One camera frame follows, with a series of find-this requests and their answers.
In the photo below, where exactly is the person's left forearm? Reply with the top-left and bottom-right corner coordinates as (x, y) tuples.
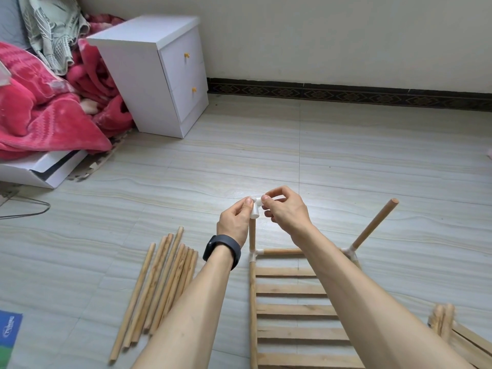
(132, 245), (235, 369)

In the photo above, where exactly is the flat white box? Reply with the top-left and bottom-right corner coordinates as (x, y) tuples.
(0, 150), (89, 189)

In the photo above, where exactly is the person's right forearm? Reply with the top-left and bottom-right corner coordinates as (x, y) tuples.
(296, 227), (470, 369)

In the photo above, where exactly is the pale green cloth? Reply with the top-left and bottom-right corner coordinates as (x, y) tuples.
(17, 0), (89, 76)

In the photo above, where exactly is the white box cabinet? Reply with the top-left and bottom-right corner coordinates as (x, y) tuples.
(86, 15), (209, 139)

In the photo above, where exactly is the pile of wooden dowels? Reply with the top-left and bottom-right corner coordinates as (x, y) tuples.
(109, 227), (199, 362)

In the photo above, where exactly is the black smartwatch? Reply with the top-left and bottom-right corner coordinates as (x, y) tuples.
(202, 234), (242, 271)

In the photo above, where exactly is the grey blue cloth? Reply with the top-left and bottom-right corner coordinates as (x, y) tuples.
(0, 0), (32, 51)

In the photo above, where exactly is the person's right hand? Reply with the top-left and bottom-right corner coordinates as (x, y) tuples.
(260, 186), (316, 243)

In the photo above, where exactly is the red fleece blanket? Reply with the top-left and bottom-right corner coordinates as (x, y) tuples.
(0, 13), (135, 162)

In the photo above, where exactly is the wire clothes hanger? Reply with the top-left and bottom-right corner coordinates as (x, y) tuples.
(0, 184), (51, 220)

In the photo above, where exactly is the slatted wooden shelf panel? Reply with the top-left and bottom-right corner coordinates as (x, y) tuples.
(248, 250), (366, 369)
(428, 303), (492, 369)

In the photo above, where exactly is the person's left hand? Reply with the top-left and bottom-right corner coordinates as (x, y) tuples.
(217, 197), (255, 248)

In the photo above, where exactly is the green cardboard box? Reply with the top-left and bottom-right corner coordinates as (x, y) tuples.
(0, 310), (23, 369)

